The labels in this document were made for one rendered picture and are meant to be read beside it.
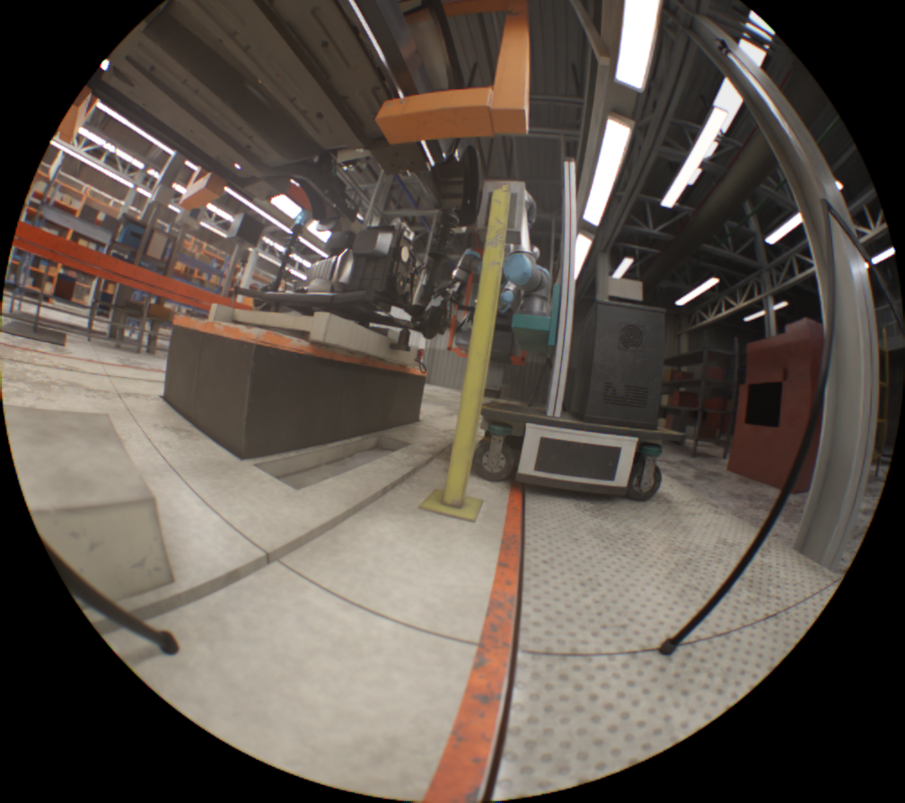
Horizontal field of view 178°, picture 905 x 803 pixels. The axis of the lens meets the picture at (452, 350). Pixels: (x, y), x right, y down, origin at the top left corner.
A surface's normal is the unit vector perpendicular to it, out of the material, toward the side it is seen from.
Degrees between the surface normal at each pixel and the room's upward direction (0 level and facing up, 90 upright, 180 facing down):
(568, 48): 180
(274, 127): 105
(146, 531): 90
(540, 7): 180
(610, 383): 90
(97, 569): 90
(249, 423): 90
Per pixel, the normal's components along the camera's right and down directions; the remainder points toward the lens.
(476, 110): -0.16, 0.98
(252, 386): 0.96, 0.14
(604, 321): -0.29, -0.15
